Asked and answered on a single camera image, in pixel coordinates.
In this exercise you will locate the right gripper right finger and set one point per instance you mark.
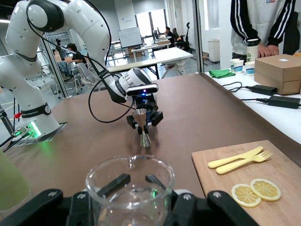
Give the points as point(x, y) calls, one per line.
point(223, 212)

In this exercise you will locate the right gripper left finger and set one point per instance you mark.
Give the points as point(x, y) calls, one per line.
point(35, 209)

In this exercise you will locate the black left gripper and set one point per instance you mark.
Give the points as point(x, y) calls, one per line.
point(145, 102)

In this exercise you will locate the clear glass beaker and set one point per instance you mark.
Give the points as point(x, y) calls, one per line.
point(131, 204)

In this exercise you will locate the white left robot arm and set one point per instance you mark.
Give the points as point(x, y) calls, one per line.
point(23, 70)

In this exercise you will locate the bystander bare hand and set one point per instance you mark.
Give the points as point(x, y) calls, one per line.
point(268, 50)

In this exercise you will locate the lemon slice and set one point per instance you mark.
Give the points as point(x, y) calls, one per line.
point(266, 189)
point(244, 196)

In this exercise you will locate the wooden cutting board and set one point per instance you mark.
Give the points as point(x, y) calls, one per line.
point(258, 212)

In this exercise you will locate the yellow plastic fork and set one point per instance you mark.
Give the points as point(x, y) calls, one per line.
point(240, 163)

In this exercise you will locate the yellow plastic knife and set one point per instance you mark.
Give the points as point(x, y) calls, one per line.
point(232, 159)

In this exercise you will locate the white office desk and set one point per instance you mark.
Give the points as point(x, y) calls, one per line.
point(171, 55)

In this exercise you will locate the whiteboard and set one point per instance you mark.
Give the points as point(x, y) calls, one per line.
point(129, 37)

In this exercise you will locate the green cloth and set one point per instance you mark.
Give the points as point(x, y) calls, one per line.
point(221, 73)

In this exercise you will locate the seated person dark shirt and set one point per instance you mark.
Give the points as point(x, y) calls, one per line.
point(76, 55)

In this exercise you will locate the white trash bin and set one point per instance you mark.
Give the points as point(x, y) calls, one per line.
point(213, 50)

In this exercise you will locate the black power adapter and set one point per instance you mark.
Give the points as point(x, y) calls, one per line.
point(284, 101)
point(264, 89)

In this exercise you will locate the white green tumbler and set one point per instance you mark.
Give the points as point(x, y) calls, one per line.
point(252, 53)

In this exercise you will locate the flat cardboard box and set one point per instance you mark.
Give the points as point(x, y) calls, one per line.
point(289, 87)

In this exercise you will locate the large cardboard box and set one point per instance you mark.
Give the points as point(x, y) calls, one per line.
point(277, 67)

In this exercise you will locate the person in striped jacket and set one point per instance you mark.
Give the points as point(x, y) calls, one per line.
point(258, 18)

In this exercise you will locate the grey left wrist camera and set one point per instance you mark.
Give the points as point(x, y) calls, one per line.
point(141, 90)

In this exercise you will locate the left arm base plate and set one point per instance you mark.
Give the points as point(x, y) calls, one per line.
point(54, 133)

